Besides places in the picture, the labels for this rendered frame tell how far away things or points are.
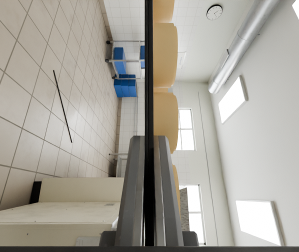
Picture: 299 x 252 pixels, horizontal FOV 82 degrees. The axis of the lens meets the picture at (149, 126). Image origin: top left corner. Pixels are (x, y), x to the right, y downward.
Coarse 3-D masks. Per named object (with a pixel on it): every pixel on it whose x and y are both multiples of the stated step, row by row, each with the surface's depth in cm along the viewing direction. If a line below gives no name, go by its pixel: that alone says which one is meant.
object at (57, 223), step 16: (16, 208) 110; (32, 208) 110; (48, 208) 110; (64, 208) 109; (80, 208) 109; (96, 208) 109; (112, 208) 109; (0, 224) 74; (16, 224) 74; (32, 224) 74; (48, 224) 74; (64, 224) 74; (80, 224) 74; (96, 224) 74; (112, 224) 75; (0, 240) 72; (16, 240) 72; (32, 240) 72; (48, 240) 72; (64, 240) 72
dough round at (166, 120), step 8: (160, 96) 13; (168, 96) 13; (160, 104) 12; (168, 104) 12; (176, 104) 12; (160, 112) 12; (168, 112) 12; (176, 112) 12; (160, 120) 12; (168, 120) 12; (176, 120) 12; (160, 128) 12; (168, 128) 12; (176, 128) 12; (168, 136) 12; (176, 136) 12; (176, 144) 12
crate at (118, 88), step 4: (116, 76) 490; (120, 76) 490; (116, 80) 484; (120, 80) 485; (116, 84) 479; (120, 84) 479; (116, 88) 492; (120, 88) 492; (116, 92) 510; (120, 92) 510; (120, 96) 529
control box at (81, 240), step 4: (80, 236) 73; (84, 236) 73; (88, 236) 73; (92, 236) 73; (96, 236) 73; (76, 240) 70; (80, 240) 70; (84, 240) 70; (88, 240) 70; (92, 240) 70; (96, 240) 70; (76, 244) 69; (80, 244) 69; (84, 244) 69; (88, 244) 69; (92, 244) 69; (96, 244) 69
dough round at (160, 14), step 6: (156, 0) 13; (162, 0) 13; (168, 0) 13; (156, 6) 14; (162, 6) 14; (168, 6) 14; (156, 12) 14; (162, 12) 14; (168, 12) 14; (156, 18) 15; (162, 18) 15; (168, 18) 15
